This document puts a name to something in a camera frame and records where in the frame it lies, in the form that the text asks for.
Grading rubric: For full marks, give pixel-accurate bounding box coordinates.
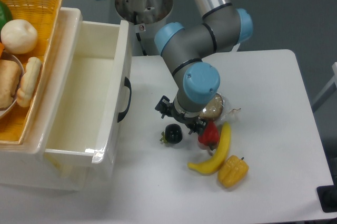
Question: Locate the black cable on pedestal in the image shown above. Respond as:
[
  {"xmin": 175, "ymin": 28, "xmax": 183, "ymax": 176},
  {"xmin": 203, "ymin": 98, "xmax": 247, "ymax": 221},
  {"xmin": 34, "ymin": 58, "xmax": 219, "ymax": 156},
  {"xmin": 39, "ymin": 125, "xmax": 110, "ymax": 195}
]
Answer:
[{"xmin": 134, "ymin": 13, "xmax": 148, "ymax": 56}]

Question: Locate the white drawer cabinet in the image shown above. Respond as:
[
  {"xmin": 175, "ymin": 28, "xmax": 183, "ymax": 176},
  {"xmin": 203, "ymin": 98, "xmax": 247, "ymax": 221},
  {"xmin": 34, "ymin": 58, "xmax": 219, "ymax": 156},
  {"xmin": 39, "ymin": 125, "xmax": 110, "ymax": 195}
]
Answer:
[{"xmin": 1, "ymin": 8, "xmax": 108, "ymax": 190}]

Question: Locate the orange item in basket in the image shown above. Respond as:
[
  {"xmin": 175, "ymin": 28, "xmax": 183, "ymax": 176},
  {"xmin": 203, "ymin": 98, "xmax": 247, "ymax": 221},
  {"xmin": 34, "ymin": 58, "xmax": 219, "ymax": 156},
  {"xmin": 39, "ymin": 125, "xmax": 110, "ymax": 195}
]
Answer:
[{"xmin": 0, "ymin": 43, "xmax": 5, "ymax": 56}]

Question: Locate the tan bread loaf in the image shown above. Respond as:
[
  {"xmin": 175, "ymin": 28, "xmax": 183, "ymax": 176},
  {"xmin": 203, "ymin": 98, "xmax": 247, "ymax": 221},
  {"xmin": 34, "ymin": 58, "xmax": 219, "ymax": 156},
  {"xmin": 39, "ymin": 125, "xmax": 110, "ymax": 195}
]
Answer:
[{"xmin": 1, "ymin": 60, "xmax": 21, "ymax": 109}]

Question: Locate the white frame at right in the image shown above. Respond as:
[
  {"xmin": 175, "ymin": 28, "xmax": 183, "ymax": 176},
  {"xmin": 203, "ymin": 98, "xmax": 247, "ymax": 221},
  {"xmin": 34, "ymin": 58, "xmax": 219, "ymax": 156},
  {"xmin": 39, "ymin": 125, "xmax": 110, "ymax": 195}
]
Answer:
[{"xmin": 311, "ymin": 62, "xmax": 336, "ymax": 113}]

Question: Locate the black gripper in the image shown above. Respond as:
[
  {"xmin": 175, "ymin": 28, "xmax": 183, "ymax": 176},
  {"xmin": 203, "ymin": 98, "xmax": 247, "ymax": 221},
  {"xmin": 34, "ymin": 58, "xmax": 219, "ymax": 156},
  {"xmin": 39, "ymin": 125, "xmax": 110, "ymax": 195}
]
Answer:
[{"xmin": 155, "ymin": 95, "xmax": 207, "ymax": 135}]

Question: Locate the wrapped bread slice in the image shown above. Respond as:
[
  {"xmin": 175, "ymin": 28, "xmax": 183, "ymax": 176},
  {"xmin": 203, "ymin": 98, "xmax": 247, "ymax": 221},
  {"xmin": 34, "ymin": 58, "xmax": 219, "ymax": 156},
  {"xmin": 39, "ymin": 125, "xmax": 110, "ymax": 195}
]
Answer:
[{"xmin": 197, "ymin": 92, "xmax": 242, "ymax": 123}]

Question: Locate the dark purple mangosteen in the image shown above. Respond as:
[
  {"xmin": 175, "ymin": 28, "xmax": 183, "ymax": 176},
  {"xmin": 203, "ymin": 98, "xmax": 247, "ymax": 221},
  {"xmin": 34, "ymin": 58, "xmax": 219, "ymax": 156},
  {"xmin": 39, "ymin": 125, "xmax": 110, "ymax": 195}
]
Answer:
[{"xmin": 160, "ymin": 123, "xmax": 183, "ymax": 145}]

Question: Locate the yellow banana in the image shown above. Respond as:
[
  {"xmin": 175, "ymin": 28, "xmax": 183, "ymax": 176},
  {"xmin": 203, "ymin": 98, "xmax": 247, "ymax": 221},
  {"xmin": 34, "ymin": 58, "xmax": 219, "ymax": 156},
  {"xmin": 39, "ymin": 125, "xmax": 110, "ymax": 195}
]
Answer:
[{"xmin": 187, "ymin": 122, "xmax": 231, "ymax": 175}]

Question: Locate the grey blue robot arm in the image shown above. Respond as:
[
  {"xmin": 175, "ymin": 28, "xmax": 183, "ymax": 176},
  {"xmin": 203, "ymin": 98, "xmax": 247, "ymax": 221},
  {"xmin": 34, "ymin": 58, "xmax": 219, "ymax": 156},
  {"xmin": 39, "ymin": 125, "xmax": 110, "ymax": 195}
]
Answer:
[{"xmin": 115, "ymin": 0, "xmax": 253, "ymax": 134}]

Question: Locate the yellow woven basket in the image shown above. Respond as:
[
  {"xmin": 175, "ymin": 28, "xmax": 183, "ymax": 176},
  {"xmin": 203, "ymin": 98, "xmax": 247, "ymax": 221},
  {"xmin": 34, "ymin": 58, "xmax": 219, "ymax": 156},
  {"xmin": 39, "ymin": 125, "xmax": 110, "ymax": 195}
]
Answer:
[{"xmin": 0, "ymin": 0, "xmax": 65, "ymax": 145}]

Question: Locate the green vegetable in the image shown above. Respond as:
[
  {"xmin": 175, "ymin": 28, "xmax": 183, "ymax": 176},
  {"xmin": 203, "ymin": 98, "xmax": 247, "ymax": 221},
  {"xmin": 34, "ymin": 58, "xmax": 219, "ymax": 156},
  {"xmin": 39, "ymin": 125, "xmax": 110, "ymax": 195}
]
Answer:
[{"xmin": 0, "ymin": 1, "xmax": 13, "ymax": 30}]

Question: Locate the white round bun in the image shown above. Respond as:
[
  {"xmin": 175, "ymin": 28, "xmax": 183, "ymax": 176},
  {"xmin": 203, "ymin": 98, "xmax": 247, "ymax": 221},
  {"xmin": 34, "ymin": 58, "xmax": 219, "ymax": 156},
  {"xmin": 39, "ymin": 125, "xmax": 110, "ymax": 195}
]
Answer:
[{"xmin": 1, "ymin": 19, "xmax": 38, "ymax": 54}]

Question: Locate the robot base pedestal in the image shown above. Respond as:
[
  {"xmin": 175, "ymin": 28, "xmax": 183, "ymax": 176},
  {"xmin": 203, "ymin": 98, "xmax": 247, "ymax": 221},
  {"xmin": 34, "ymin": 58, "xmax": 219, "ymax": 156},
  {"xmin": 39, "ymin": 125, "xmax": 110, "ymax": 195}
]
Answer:
[{"xmin": 115, "ymin": 0, "xmax": 173, "ymax": 56}]

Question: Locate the beige bone-shaped bread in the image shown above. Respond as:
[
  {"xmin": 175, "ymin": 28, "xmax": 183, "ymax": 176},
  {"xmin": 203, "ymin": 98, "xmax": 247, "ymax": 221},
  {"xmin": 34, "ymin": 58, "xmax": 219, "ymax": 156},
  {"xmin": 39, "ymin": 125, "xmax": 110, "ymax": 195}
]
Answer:
[{"xmin": 17, "ymin": 57, "xmax": 42, "ymax": 108}]

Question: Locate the yellow bell pepper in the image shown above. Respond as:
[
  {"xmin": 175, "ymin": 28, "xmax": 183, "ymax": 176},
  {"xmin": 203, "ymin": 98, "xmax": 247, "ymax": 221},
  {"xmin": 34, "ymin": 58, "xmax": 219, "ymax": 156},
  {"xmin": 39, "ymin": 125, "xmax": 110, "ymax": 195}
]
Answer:
[{"xmin": 217, "ymin": 155, "xmax": 249, "ymax": 188}]

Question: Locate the grey bowl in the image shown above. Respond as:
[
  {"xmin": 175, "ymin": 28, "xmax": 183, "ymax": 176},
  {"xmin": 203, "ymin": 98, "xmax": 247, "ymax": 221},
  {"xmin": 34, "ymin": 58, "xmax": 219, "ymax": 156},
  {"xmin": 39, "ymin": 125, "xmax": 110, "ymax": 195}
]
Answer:
[{"xmin": 1, "ymin": 51, "xmax": 25, "ymax": 119}]

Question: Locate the black drawer handle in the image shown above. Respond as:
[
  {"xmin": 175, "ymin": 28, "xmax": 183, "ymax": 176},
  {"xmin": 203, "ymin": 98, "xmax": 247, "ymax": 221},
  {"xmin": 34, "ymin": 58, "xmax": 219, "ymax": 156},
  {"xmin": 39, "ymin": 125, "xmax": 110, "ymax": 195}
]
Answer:
[{"xmin": 117, "ymin": 76, "xmax": 132, "ymax": 123}]

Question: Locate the red bell pepper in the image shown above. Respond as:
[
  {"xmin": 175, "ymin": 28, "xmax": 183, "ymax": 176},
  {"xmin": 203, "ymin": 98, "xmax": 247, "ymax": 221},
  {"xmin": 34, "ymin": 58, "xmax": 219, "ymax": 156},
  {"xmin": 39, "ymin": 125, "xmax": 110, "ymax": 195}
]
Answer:
[{"xmin": 198, "ymin": 121, "xmax": 220, "ymax": 150}]

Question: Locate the black device at edge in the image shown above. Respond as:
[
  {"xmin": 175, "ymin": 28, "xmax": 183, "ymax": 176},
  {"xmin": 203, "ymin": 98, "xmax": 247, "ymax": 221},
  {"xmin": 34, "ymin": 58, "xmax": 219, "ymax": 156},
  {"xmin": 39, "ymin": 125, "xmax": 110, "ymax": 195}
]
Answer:
[{"xmin": 316, "ymin": 185, "xmax": 336, "ymax": 213}]

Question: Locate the white plastic drawer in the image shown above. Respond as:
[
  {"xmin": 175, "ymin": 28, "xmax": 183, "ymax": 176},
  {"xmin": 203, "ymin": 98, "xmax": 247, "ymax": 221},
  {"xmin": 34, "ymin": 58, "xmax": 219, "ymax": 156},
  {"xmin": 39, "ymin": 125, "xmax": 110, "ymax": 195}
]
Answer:
[{"xmin": 45, "ymin": 21, "xmax": 132, "ymax": 177}]

